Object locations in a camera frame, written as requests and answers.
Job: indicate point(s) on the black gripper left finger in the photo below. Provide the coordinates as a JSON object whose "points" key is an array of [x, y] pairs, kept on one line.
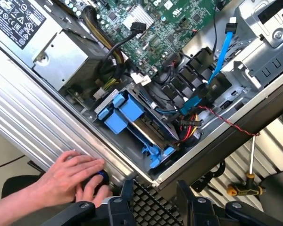
{"points": [[120, 212]]}

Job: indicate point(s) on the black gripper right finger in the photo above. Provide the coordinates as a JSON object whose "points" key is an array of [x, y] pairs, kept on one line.
{"points": [[202, 212]]}

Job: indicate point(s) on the blue disk carrier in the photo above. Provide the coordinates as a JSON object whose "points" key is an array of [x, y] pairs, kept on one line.
{"points": [[115, 121]]}

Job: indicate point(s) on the person's bare hand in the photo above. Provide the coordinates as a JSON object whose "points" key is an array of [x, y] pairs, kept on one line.
{"points": [[66, 174]]}

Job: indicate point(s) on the black mesh panel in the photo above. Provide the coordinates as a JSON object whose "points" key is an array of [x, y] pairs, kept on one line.
{"points": [[153, 207]]}

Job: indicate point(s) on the yellow black screwdriver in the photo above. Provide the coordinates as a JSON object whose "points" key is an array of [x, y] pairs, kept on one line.
{"points": [[245, 190]]}

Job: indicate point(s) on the black chair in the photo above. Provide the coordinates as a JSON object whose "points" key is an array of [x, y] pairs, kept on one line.
{"points": [[278, 188]]}

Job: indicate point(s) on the open PC case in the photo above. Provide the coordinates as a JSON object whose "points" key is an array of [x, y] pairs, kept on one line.
{"points": [[226, 131]]}

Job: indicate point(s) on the hard drive in blue caddy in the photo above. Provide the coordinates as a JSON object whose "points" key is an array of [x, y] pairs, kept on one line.
{"points": [[106, 100]]}

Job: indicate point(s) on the silver power supply unit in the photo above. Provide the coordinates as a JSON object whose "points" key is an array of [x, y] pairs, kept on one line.
{"points": [[61, 54]]}

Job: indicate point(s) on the silver drive cage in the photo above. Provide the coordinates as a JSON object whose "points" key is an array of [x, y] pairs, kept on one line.
{"points": [[273, 35]]}

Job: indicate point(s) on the green motherboard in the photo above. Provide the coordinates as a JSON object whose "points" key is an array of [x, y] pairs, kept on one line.
{"points": [[186, 21]]}

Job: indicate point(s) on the silver chipset heatsink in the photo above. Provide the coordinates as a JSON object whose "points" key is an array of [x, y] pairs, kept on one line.
{"points": [[138, 16]]}

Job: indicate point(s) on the black metal bracket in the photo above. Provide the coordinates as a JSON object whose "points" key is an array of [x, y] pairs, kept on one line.
{"points": [[204, 180]]}

